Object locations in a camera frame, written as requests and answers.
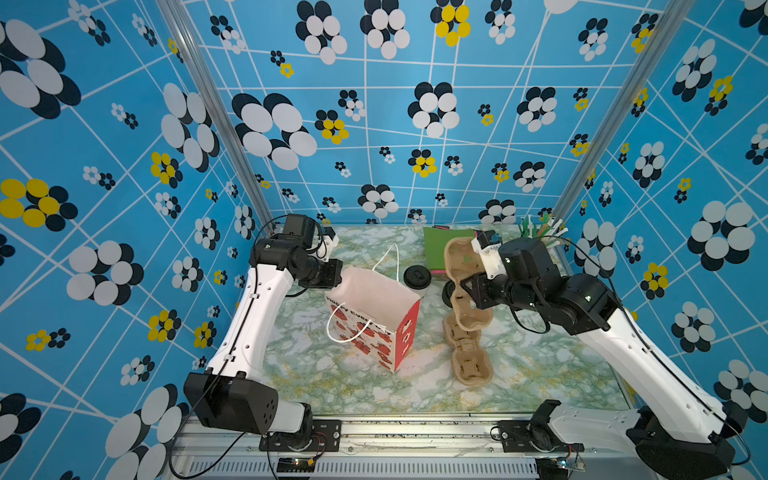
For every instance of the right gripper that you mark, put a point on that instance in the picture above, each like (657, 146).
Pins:
(480, 284)

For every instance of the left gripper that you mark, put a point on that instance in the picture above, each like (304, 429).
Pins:
(333, 275)

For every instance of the red white paper bag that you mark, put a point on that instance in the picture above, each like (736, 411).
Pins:
(375, 313)

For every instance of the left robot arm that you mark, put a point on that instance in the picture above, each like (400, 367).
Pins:
(230, 394)

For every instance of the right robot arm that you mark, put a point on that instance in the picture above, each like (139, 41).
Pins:
(681, 432)

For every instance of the black cup lid stack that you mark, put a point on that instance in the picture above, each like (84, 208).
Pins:
(447, 292)

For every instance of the pink straw holder cup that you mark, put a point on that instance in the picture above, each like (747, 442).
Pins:
(548, 229)

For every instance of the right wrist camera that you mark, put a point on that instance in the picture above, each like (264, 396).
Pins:
(486, 244)

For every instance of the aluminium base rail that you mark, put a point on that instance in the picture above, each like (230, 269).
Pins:
(392, 447)

